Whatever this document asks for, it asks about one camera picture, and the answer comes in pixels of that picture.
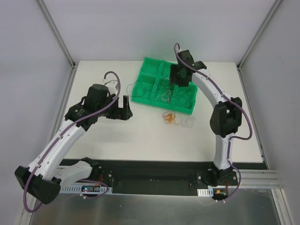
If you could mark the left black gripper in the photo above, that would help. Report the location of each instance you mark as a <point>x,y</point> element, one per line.
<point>116,109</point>

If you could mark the left white cable duct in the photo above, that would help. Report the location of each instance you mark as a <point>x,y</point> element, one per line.
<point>86,189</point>

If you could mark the right aluminium post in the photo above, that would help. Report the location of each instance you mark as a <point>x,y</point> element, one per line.
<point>267,19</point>

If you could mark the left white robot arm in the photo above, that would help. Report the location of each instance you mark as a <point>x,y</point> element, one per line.
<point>41,177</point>

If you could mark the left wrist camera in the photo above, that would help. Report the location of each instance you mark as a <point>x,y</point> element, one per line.
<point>112,85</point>

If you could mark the green compartment tray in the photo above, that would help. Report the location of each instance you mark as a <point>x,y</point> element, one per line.
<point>152,88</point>

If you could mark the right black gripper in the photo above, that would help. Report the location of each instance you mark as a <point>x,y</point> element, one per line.
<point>179,75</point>

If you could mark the aluminium post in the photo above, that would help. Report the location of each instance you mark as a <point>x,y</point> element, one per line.
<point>267,19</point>
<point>57,36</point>

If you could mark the right white cable duct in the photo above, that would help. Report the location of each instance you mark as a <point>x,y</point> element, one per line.
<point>205,192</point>

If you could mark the left aluminium post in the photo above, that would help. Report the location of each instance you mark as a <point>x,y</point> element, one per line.
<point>57,36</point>

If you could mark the aluminium frame rail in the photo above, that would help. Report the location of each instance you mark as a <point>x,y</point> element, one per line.
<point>261,179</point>

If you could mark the white cable duct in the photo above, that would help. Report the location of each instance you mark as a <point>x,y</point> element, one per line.
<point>205,192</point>
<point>86,189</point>

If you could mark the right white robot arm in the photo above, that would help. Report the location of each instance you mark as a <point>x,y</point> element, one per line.
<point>226,116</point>

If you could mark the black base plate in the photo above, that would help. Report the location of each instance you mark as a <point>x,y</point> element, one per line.
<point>163,178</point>

